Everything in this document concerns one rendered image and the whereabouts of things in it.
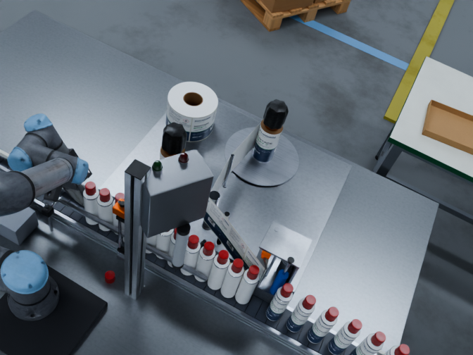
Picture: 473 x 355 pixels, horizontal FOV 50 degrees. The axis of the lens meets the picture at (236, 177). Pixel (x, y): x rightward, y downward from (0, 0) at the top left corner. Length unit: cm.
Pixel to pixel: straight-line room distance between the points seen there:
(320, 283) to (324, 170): 50
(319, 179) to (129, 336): 96
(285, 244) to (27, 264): 75
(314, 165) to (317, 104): 164
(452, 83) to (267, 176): 138
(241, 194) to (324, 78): 216
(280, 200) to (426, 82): 127
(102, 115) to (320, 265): 109
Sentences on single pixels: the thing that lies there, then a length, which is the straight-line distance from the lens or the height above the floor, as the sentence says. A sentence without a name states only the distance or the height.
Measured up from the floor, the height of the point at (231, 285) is 98.
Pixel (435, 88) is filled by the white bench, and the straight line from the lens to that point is 295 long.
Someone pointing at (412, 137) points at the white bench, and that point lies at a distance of 260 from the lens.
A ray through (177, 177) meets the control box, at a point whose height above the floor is 147.
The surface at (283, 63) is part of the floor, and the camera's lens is 401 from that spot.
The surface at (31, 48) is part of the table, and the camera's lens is 258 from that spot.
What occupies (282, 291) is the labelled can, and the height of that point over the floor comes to 107.
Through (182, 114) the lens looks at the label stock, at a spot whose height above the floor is 102.
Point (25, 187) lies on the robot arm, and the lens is 127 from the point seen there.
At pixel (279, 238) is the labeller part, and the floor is 114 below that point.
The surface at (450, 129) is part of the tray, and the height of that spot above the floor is 80.
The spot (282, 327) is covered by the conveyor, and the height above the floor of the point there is 88.
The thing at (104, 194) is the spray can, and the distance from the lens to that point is 168.
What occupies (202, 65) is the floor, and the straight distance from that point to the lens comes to 381.
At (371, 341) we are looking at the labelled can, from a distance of 164.
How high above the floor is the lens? 246
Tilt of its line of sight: 51 degrees down
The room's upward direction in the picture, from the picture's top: 16 degrees clockwise
